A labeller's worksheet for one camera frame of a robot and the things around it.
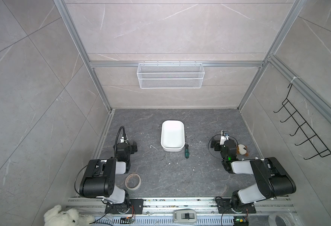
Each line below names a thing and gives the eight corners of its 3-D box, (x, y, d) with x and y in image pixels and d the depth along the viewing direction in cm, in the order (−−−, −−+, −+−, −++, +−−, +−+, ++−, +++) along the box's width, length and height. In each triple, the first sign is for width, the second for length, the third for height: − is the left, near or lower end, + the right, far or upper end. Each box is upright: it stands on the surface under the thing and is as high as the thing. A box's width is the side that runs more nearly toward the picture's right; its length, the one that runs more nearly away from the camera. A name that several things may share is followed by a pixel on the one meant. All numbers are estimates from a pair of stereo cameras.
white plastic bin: (160, 152, 96) (160, 148, 91) (161, 125, 111) (161, 120, 106) (185, 152, 96) (186, 148, 91) (183, 125, 111) (183, 120, 106)
